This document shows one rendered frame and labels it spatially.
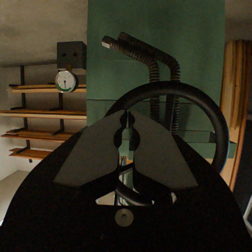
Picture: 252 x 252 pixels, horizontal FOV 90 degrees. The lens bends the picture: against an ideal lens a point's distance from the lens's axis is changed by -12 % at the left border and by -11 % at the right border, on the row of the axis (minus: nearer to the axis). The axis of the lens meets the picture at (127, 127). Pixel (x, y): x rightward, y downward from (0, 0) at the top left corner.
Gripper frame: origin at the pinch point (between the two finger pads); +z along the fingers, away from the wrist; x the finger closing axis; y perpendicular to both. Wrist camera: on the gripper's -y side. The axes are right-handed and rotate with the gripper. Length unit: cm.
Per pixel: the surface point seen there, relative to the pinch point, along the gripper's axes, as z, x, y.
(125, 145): 26.0, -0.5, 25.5
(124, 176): 47, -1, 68
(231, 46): 152, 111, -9
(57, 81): 27.7, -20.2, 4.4
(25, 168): 222, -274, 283
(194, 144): 25.9, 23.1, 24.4
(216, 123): 12.4, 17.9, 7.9
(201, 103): 13.8, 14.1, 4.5
